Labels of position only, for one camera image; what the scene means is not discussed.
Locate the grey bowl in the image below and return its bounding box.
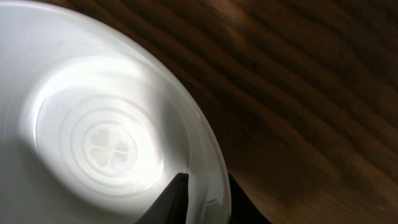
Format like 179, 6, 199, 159
1, 1, 231, 223

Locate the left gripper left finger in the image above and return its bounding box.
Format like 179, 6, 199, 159
135, 173, 188, 224

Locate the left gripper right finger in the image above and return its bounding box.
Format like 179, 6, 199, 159
228, 174, 272, 224

